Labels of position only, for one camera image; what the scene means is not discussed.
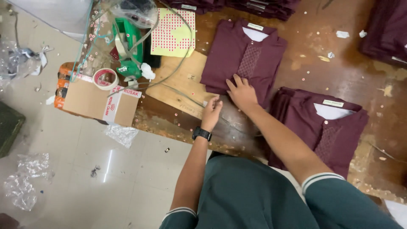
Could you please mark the person's left hand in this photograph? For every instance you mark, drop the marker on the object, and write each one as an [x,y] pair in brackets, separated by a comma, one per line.
[211,114]

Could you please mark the person's right hand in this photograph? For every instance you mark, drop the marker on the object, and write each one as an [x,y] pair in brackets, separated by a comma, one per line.
[243,93]

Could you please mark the person's left fingers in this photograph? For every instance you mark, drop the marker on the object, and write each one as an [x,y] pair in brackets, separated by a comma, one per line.
[217,102]

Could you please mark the maroon shirt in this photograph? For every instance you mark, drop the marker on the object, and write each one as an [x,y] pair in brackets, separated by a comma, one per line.
[243,59]

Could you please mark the black wristwatch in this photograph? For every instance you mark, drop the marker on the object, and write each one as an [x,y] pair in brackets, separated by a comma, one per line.
[201,133]

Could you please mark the wooden folding board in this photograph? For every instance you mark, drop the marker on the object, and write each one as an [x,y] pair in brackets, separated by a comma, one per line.
[179,84]

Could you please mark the white crumpled paper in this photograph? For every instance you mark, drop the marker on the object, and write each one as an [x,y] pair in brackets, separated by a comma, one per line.
[148,71]

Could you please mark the yellow sticker sheet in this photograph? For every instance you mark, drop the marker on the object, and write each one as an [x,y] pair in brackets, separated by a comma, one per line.
[173,31]

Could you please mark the pile of maroon shirts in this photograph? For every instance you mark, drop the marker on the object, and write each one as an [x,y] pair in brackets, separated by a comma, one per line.
[235,7]

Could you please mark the crumpled clear plastic wrap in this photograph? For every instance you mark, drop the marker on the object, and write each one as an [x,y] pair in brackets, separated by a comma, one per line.
[19,60]
[35,166]
[121,134]
[19,191]

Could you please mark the person's green shirt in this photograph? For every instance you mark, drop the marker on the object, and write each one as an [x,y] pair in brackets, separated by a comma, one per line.
[254,197]

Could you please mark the green tape dispenser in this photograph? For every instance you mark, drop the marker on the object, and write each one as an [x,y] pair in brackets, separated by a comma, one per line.
[129,47]

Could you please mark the stack of folded maroon shirts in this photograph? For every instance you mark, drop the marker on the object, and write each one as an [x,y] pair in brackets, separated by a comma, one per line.
[321,133]

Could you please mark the white tape roll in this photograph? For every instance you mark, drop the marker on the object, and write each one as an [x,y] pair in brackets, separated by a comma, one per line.
[105,79]

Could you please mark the brown cardboard box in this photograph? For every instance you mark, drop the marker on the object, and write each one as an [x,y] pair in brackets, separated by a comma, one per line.
[98,101]

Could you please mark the clear plastic bag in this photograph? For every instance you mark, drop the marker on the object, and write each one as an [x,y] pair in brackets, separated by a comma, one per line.
[136,12]

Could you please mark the heap of maroon shirts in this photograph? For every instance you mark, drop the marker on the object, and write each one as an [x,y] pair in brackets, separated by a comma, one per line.
[386,31]

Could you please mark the dark green crate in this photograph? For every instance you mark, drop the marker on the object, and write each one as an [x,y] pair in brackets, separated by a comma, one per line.
[9,128]

